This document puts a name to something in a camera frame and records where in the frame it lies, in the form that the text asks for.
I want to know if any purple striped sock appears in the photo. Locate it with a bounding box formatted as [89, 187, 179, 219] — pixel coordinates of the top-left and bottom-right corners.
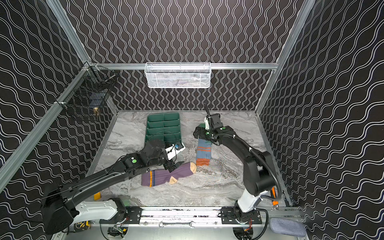
[141, 162, 197, 188]

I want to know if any blue orange striped sock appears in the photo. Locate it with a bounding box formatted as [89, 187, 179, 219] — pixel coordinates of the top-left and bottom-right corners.
[196, 137, 212, 166]

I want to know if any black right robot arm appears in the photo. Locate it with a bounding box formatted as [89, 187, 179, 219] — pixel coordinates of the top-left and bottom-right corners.
[194, 113, 283, 223]

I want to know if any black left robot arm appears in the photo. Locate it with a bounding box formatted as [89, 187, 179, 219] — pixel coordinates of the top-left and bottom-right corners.
[41, 139, 186, 235]

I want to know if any green divided plastic tray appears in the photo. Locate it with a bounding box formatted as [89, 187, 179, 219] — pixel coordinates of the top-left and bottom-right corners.
[145, 112, 182, 147]

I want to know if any silver wrench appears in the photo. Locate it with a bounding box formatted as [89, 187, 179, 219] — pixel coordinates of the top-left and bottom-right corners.
[159, 221, 195, 229]

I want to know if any yellow block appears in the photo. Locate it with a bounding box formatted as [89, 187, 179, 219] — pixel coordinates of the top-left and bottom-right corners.
[94, 192, 102, 201]

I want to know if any yellow tape measure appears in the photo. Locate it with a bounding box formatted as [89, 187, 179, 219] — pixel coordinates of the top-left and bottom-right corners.
[73, 221, 91, 233]

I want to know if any grey cloth pad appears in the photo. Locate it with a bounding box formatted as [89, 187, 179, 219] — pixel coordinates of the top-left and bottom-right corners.
[269, 218, 307, 238]

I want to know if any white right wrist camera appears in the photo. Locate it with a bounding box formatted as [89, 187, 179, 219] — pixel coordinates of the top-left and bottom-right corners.
[204, 117, 211, 130]

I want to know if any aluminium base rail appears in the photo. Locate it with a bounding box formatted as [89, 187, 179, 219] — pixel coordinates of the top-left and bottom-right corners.
[125, 206, 301, 227]

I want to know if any white mesh wall basket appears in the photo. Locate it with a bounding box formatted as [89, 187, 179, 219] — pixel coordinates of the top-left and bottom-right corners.
[144, 62, 212, 89]

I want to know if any orange handled tool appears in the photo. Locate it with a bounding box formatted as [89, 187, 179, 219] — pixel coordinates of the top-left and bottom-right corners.
[270, 187, 279, 209]

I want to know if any black wire wall basket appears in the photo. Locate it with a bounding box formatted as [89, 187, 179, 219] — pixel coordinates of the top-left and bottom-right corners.
[59, 66, 117, 122]

